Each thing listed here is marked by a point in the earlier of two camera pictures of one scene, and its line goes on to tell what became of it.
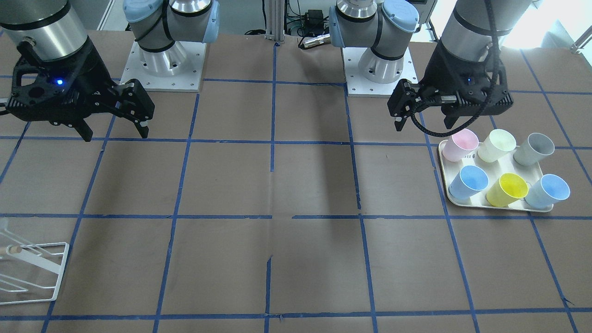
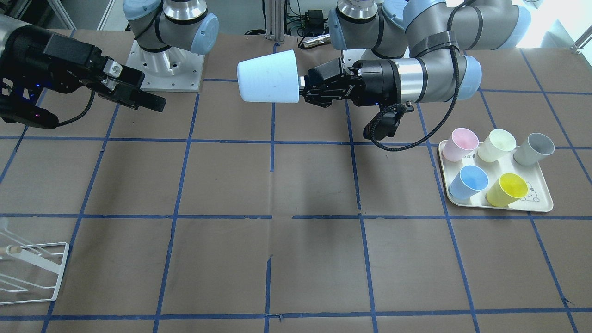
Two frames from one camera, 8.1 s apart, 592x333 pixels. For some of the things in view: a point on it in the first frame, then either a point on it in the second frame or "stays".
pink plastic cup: (460, 144) stays
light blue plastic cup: (545, 193) -> (273, 77)
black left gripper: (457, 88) -> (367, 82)
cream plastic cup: (498, 141) stays
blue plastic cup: (469, 180) stays
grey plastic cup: (534, 148) stays
